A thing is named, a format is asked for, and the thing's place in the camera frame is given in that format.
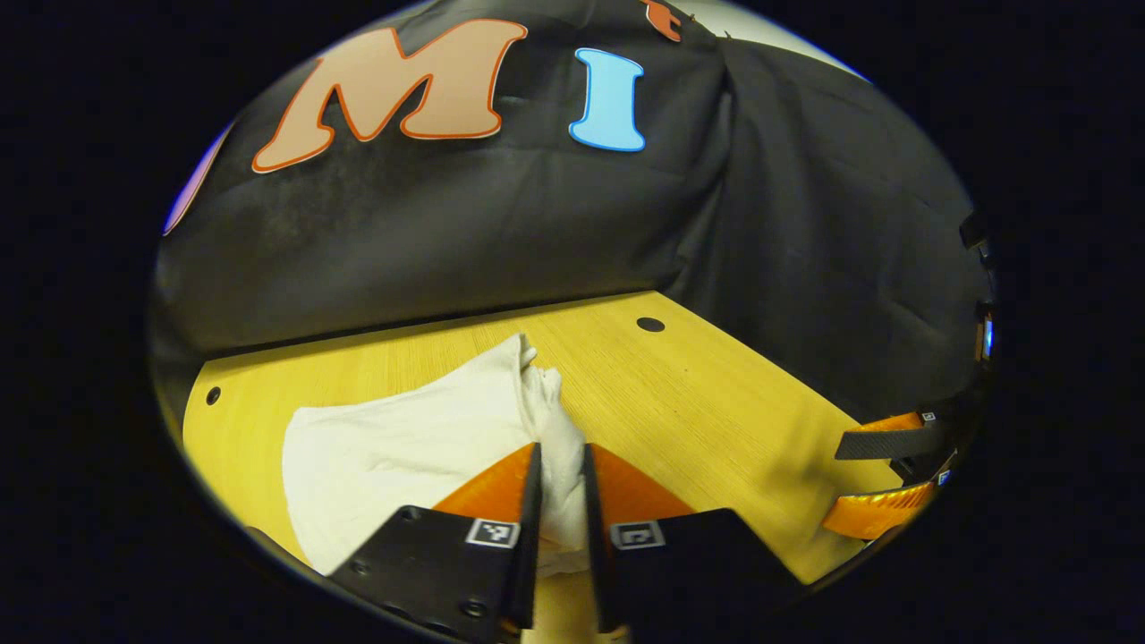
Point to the white jeans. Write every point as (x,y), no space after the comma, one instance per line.
(402,447)

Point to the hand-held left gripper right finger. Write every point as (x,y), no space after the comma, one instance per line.
(593,537)

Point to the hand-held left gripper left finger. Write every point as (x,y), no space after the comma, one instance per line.
(528,537)

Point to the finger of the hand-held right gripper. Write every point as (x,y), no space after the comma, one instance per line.
(881,443)
(877,514)

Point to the black backdrop cloth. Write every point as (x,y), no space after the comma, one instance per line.
(537,224)

